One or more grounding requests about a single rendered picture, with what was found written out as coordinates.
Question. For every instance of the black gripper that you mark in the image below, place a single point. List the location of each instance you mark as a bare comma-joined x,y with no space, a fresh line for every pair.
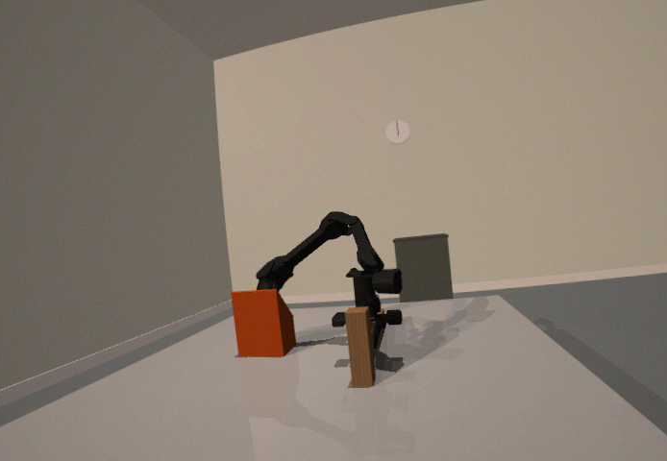
392,317

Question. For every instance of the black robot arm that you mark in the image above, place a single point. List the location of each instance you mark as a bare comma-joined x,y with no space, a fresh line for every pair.
373,279

